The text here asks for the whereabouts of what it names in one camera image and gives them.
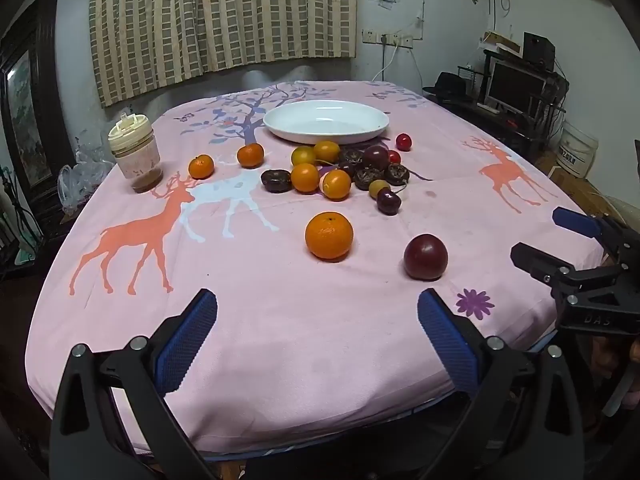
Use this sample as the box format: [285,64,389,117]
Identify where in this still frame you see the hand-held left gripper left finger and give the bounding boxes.
[49,288,219,480]

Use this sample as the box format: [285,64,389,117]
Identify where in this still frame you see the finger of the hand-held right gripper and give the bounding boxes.
[510,242,621,291]
[552,207,640,264]

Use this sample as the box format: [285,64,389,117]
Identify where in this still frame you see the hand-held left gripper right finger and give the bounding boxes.
[418,288,586,480]

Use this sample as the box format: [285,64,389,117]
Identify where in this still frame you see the large dark red plum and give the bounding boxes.
[403,233,449,281]

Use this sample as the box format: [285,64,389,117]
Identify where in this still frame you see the large orange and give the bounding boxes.
[305,211,354,261]

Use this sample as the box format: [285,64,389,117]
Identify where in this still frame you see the white oval plate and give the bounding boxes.
[263,100,390,145]

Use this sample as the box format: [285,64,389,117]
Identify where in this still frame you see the person's right hand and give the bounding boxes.
[591,336,640,411]

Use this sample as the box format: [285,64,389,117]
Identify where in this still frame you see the white plastic bucket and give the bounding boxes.
[555,120,599,179]

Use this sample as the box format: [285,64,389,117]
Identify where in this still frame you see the pink deer print tablecloth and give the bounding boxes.
[25,81,608,456]

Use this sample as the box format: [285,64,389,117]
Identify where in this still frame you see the black low desk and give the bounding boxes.
[425,87,553,161]

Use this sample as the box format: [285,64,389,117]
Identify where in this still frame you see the computer monitor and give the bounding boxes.
[487,60,548,113]

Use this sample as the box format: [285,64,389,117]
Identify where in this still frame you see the black speaker box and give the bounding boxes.
[523,32,556,72]

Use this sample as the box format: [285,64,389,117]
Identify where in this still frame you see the black hat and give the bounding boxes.
[422,72,473,102]

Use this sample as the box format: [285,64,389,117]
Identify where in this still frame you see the flat cardboard box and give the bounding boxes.
[482,31,524,56]

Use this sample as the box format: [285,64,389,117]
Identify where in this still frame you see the plastic jar with cream lid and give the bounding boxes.
[108,112,164,194]

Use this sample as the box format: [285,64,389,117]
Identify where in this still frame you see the clear plastic bags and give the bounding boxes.
[57,132,118,212]

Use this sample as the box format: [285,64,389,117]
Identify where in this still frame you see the dark framed picture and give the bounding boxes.
[0,0,71,202]

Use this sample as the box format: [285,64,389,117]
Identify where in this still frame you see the beige checked curtain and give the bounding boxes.
[90,0,358,108]

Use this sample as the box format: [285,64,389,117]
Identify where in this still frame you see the white power cable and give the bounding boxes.
[370,42,401,82]

